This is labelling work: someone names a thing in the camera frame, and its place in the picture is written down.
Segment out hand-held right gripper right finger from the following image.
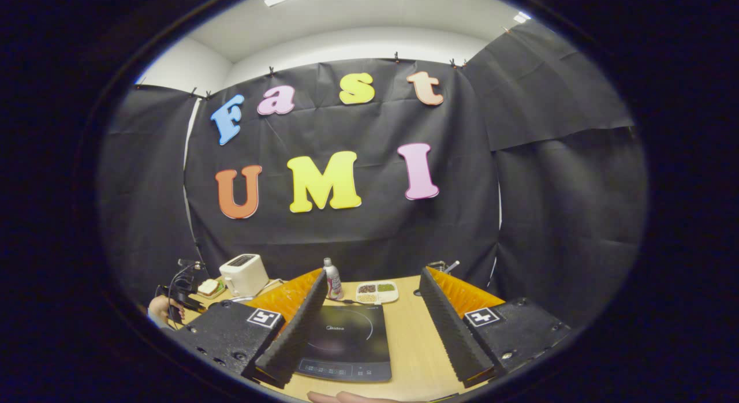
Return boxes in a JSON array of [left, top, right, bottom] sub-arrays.
[[419, 266, 572, 389]]

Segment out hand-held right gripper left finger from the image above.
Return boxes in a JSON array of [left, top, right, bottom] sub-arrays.
[[165, 268, 329, 390]]

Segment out black induction cooktop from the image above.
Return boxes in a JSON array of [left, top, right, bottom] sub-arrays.
[[294, 305, 393, 383]]

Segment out small plate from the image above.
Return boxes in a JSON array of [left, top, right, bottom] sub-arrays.
[[196, 278, 227, 300]]

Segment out white toaster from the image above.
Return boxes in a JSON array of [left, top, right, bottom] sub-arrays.
[[219, 253, 270, 298]]

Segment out small bottle with label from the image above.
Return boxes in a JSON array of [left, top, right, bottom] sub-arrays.
[[323, 258, 343, 301]]

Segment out white divided tray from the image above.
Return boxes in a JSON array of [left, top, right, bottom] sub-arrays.
[[355, 281, 400, 304]]

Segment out black backdrop cloth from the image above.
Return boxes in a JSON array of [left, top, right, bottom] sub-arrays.
[[95, 19, 650, 329]]

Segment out row of black cloth clips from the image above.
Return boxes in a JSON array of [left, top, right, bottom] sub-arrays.
[[134, 27, 512, 100]]

